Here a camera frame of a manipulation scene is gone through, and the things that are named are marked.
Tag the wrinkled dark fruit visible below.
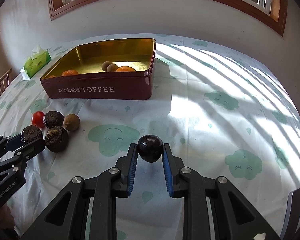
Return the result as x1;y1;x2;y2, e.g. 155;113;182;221
45;126;69;153
43;111;64;128
20;125;43;144

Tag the red cherry tomato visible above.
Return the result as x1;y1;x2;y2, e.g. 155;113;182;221
31;111;45;129

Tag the wrinkled dark fruit back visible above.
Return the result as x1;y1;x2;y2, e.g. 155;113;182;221
43;111;64;128

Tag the brown longan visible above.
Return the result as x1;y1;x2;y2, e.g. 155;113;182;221
106;63;119;72
101;61;112;72
63;114;80;132

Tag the large front mandarin orange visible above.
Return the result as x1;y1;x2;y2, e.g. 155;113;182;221
62;69;78;76

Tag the dark purple plum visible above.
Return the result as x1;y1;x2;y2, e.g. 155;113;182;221
137;135;164;163

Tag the small orange kumquat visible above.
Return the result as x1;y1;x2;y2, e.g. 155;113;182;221
116;66;136;72

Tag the person left hand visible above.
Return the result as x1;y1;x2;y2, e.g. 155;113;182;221
0;203;15;229

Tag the dark chair back right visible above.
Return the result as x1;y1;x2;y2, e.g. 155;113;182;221
280;188;300;240

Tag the green tissue pack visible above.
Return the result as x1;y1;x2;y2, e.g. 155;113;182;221
20;44;51;80

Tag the cloud pattern tablecloth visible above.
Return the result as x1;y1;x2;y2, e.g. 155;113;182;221
0;35;300;235

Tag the red toffee tin box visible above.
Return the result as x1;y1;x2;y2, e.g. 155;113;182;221
40;37;156;100

